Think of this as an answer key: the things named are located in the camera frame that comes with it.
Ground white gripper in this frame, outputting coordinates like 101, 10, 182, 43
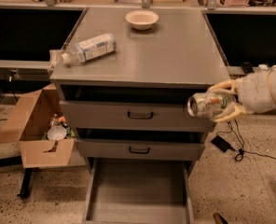
207, 72, 276, 122

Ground green silver 7up can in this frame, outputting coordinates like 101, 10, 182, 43
187, 92, 235, 119

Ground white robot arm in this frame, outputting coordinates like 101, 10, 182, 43
207, 68, 276, 122

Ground grey middle drawer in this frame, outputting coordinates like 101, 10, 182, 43
76, 139, 205, 161

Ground grey drawer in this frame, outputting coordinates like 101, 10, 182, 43
60, 101, 215, 133
76, 139, 205, 161
81, 159, 194, 224

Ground grey metal drawer cabinet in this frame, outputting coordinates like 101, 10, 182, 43
49, 7, 235, 175

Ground white bowl on counter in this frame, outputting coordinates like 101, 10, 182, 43
125, 10, 159, 31

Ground grey bottom drawer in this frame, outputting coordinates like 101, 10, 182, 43
81, 159, 194, 224

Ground grey top drawer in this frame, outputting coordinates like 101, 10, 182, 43
60, 101, 215, 133

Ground black phone on ledge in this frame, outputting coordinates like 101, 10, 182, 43
241, 62, 254, 74

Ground black power adapter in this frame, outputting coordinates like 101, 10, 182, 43
211, 135, 231, 152

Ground clear plastic water bottle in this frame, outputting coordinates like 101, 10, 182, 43
62, 33, 117, 64

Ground white bowl in box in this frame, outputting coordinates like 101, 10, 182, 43
47, 126, 67, 140

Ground brown cardboard box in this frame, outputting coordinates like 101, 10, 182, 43
0, 84, 86, 168

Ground black floor cable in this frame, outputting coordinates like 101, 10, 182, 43
216, 119, 276, 162

